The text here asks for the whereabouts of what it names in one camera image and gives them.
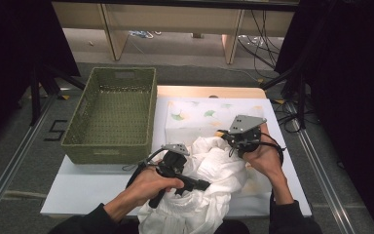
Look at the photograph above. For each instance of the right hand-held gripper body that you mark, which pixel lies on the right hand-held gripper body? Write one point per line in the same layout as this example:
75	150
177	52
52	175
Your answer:
246	138

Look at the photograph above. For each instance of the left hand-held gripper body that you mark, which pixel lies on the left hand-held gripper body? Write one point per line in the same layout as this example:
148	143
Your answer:
173	162

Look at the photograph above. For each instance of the white garment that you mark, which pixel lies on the white garment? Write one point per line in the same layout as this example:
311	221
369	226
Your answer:
214	169

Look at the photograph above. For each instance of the leaf print mesh laundry bag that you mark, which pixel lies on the leaf print mesh laundry bag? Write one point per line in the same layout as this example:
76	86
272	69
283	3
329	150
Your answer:
194	120

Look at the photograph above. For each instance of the green woven basket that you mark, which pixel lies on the green woven basket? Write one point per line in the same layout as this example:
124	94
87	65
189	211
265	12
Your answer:
110	154

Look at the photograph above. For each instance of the person's right hand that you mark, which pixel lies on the person's right hand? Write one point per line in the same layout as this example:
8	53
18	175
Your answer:
268	156

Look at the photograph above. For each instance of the person's left hand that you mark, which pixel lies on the person's left hand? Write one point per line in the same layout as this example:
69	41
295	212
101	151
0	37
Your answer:
146	187

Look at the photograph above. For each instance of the black metal stand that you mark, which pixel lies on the black metal stand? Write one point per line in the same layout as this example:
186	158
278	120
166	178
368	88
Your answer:
35	97
302	97

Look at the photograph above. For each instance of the white board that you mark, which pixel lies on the white board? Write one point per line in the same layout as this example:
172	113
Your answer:
94	191

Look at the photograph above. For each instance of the black curtain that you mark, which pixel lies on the black curtain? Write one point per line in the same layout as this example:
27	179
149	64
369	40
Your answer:
354	81
13	48

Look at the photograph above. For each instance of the beige wooden desk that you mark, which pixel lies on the beige wooden desk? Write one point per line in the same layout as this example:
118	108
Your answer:
175	19

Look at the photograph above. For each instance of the aluminium floor rail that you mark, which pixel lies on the aluminium floor rail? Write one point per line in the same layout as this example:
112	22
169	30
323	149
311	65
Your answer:
13	162
308	143

